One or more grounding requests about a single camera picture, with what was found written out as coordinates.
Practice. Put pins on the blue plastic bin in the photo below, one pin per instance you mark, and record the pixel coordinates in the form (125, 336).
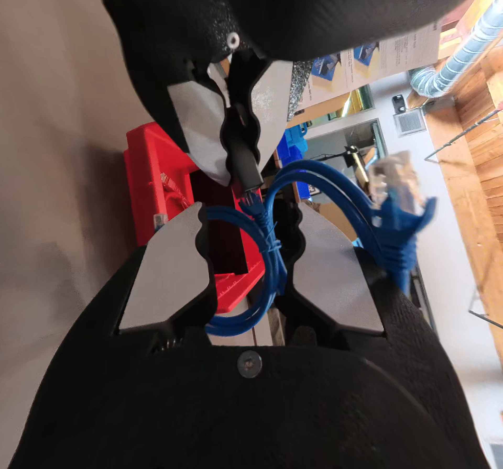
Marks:
(300, 193)

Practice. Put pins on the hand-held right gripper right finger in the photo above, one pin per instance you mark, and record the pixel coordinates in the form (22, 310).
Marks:
(338, 280)

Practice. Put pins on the spiral metal duct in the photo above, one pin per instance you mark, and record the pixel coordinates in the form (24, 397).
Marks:
(463, 56)

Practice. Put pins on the printed instruction sheet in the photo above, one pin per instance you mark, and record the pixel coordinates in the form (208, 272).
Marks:
(393, 56)

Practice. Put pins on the red plastic bin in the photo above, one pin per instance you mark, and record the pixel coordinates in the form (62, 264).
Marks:
(145, 170)

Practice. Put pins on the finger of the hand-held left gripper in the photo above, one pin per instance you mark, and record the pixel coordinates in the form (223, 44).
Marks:
(273, 115)
(200, 131)

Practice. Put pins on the black ethernet adapter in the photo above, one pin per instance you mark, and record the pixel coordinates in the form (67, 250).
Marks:
(245, 162)

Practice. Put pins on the black wall device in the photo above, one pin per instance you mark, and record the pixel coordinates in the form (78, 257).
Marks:
(399, 103)

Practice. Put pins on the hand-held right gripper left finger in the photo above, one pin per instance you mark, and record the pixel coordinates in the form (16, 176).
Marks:
(165, 280)

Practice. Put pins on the grey desk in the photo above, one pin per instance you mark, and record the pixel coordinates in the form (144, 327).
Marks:
(51, 162)

